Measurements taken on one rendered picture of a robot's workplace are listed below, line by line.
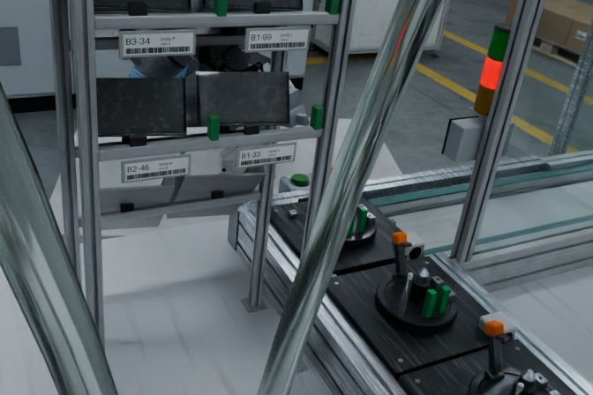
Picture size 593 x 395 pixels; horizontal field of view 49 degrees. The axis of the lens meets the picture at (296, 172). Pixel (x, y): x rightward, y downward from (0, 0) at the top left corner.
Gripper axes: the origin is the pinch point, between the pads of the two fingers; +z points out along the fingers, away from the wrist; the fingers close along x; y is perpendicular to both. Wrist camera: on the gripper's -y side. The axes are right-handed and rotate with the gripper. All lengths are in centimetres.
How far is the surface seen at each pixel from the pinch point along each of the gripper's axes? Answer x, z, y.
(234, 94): 23.5, 6.9, -18.3
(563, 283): -36, 60, 29
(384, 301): 11.0, 36.8, 12.5
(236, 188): 18.4, 7.4, 5.3
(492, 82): -20.8, 27.3, -13.2
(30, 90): -76, -216, 205
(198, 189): 24.0, 3.8, 4.8
